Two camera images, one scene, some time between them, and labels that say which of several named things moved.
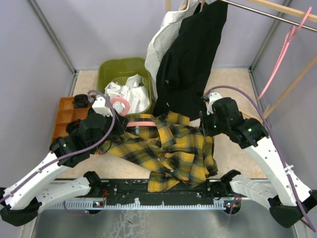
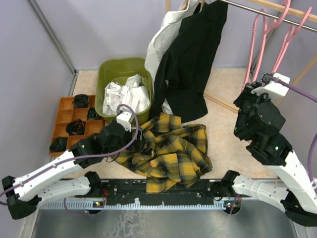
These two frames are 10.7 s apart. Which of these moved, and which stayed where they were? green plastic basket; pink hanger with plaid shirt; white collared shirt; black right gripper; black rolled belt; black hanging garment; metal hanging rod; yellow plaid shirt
Moved: black right gripper; yellow plaid shirt; pink hanger with plaid shirt
Stayed: green plastic basket; black hanging garment; white collared shirt; black rolled belt; metal hanging rod
